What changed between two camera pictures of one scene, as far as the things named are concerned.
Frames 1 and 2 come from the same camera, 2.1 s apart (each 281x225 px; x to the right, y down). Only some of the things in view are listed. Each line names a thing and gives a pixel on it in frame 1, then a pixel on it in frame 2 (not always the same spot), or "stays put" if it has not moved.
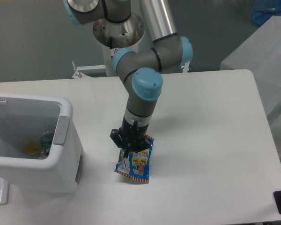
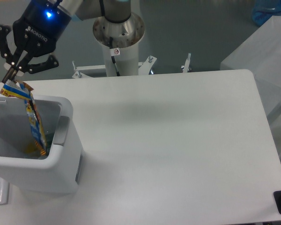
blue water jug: [262, 10] stays put
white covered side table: [267, 54] stays put
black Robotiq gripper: [133, 138] -> [44, 23]
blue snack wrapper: [137, 164] -> [20, 90]
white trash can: [36, 146] stays put
